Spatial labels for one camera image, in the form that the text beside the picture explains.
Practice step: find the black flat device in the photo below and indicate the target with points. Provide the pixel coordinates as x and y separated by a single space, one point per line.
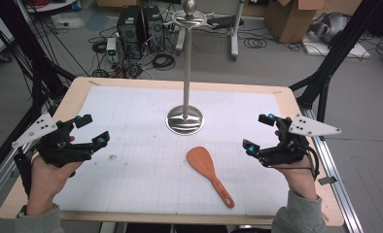
225 22

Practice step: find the large open cardboard box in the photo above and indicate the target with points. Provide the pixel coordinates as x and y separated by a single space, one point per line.
286 22

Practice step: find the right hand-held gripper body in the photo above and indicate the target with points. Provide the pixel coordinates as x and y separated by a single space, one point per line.
290 149

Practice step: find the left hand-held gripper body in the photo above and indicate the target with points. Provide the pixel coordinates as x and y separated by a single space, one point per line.
61 152

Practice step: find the person's left hand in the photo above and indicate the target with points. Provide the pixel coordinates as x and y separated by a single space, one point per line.
45 184

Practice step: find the metal utensil stand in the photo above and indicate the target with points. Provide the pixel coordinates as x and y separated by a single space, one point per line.
187 64

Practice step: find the orange rice spatula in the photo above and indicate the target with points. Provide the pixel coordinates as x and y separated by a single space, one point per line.
201 160

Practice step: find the person's right hand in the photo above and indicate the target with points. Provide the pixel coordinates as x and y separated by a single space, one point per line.
299 178

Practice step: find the black metal frame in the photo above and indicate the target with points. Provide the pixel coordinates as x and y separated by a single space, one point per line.
335 55
37 71

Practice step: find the white grid paper mat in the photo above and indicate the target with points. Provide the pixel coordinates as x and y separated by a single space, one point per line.
141 181

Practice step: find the black computer tower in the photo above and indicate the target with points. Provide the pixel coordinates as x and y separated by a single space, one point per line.
129 29
154 29

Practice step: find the white rolling stand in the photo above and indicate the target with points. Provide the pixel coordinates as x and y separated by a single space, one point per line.
234 39

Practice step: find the silver grey bag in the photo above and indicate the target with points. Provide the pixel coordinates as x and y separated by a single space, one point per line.
333 26

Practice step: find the small white power unit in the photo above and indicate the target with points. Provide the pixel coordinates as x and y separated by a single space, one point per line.
111 48

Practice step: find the aluminium rail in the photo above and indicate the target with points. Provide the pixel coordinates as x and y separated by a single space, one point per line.
338 191

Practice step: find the white flat board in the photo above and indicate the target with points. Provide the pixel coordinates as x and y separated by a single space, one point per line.
358 51

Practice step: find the grey tape piece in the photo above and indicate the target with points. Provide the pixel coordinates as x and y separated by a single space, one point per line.
327 180

